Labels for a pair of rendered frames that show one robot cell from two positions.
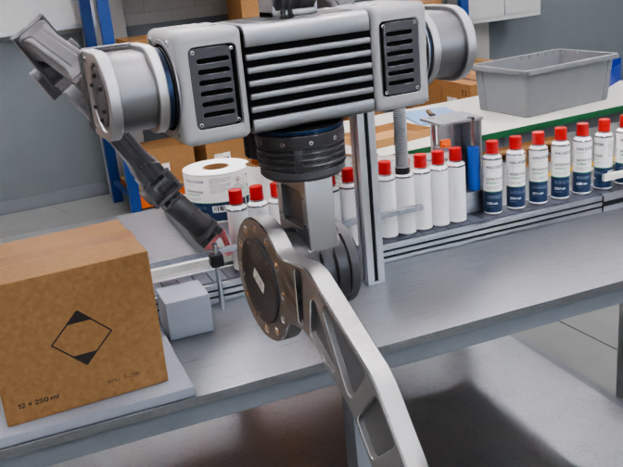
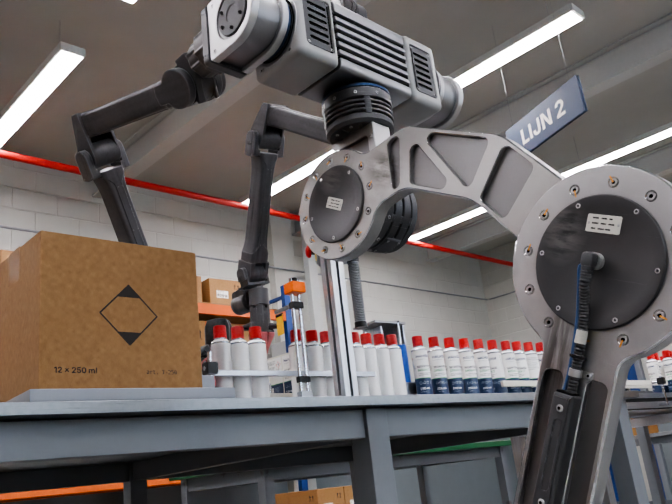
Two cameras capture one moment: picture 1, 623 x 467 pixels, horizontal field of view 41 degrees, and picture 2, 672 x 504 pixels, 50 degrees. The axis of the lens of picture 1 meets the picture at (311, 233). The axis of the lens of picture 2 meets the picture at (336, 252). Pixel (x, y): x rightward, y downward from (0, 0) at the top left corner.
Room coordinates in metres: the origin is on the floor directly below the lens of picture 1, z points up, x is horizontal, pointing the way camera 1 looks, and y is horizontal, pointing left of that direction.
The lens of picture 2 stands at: (0.09, 0.51, 0.66)
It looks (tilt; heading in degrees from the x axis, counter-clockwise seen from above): 18 degrees up; 339
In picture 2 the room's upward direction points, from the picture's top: 7 degrees counter-clockwise
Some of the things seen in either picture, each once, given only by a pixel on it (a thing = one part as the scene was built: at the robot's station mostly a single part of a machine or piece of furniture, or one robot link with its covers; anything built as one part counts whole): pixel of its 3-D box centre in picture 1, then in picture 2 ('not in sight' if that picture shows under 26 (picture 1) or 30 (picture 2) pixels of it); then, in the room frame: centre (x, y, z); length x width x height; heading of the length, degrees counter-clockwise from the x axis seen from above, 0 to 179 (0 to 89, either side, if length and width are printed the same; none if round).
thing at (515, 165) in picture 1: (515, 172); (437, 368); (2.19, -0.58, 0.98); 0.05 x 0.05 x 0.20
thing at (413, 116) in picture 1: (432, 116); not in sight; (3.91, -0.63, 0.81); 0.32 x 0.24 x 0.01; 10
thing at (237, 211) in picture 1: (239, 229); (221, 365); (1.91, 0.17, 0.98); 0.05 x 0.05 x 0.20
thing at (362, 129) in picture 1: (363, 148); (334, 289); (1.87, -0.14, 1.17); 0.04 x 0.04 x 0.67; 20
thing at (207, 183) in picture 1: (218, 189); not in sight; (2.41, 0.27, 0.95); 0.20 x 0.20 x 0.14
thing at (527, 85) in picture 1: (543, 82); not in sight; (3.96, -1.18, 0.91); 0.60 x 0.40 x 0.22; 118
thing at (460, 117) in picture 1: (451, 118); (379, 325); (2.23, -0.41, 1.14); 0.14 x 0.11 x 0.01; 110
